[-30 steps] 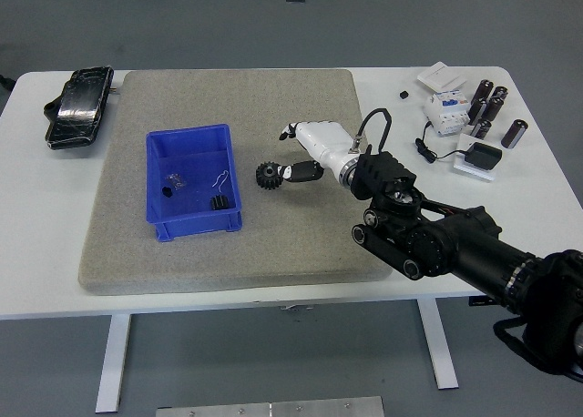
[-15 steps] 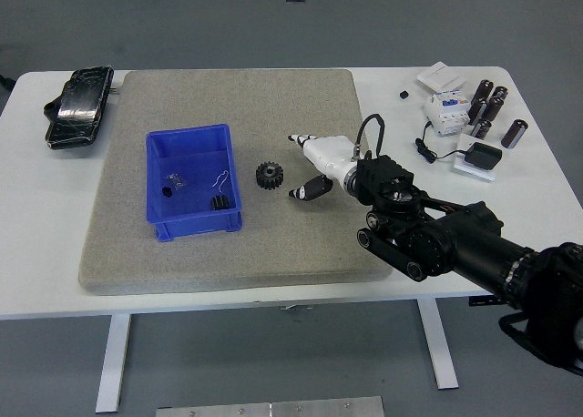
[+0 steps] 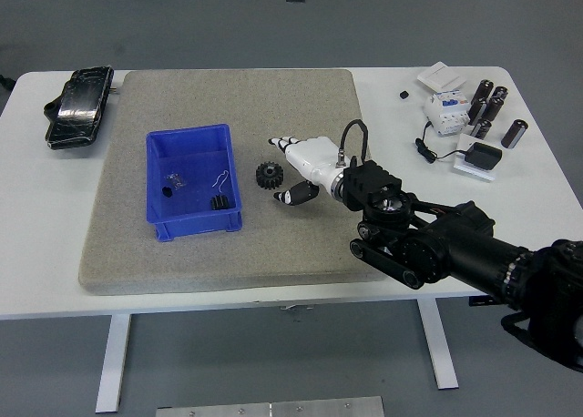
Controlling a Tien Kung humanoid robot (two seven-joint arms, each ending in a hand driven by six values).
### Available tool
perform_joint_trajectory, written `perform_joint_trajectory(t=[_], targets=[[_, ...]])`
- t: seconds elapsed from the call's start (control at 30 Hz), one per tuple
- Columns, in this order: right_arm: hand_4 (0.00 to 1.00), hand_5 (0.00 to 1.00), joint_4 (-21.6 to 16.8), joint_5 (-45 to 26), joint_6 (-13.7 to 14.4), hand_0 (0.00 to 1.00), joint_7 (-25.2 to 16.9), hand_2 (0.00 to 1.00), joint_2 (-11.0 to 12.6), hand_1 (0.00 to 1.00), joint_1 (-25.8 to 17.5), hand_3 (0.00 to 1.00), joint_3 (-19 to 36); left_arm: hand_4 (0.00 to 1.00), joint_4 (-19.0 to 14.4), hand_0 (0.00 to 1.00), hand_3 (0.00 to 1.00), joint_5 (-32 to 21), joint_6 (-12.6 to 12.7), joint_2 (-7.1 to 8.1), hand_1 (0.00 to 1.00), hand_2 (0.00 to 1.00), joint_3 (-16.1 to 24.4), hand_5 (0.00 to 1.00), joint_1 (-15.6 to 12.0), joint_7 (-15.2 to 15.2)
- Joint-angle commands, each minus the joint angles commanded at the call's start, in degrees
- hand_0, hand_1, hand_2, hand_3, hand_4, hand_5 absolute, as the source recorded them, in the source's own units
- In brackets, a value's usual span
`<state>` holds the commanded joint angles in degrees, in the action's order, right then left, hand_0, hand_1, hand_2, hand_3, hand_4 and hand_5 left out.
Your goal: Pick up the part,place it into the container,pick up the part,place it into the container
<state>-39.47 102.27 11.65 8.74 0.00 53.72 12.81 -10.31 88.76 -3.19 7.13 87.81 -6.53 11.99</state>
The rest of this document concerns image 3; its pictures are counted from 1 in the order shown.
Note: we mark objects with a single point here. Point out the small clear plastic bag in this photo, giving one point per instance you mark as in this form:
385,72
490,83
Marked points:
176,181

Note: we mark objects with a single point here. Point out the small black nut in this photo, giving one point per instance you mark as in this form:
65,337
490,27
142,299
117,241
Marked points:
166,192

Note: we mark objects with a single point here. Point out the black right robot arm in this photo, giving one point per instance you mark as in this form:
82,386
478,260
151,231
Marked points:
469,248

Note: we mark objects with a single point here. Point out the dark brown capacitor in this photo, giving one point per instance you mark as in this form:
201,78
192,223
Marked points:
483,91
499,94
477,110
493,109
481,129
514,134

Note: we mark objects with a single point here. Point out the black table control panel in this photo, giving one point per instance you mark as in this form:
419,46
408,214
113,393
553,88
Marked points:
480,300

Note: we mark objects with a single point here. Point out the black power adapter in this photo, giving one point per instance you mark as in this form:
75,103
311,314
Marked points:
483,156

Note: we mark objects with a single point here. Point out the black chair base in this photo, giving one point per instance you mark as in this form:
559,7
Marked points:
4,81

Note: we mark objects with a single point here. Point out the small black gear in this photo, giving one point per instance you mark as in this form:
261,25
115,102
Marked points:
219,203

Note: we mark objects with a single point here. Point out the black wrapped device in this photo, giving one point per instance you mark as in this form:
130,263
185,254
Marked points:
77,107

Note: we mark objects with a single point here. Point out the grey metal plate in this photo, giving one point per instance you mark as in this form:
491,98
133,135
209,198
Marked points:
268,408

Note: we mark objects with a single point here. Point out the white circuit breaker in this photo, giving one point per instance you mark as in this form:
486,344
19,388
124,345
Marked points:
445,114

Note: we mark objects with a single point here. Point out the white flat block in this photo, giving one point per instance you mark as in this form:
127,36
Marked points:
462,141

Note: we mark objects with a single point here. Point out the small black cube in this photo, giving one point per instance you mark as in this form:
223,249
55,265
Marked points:
403,94

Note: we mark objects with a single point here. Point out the blue plastic box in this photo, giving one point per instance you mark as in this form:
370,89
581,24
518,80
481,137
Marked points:
196,162

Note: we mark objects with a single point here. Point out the white table leg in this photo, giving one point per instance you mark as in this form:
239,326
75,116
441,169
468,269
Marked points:
437,344
113,362

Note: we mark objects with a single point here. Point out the large black gear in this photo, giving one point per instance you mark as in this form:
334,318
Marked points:
268,176

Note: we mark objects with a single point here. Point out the white switch plate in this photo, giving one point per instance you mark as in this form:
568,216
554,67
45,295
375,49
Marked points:
441,76

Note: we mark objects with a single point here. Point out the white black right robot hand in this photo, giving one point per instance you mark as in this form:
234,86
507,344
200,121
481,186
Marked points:
309,155

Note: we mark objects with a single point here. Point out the grey-brown mat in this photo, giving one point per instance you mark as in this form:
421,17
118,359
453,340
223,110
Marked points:
282,248

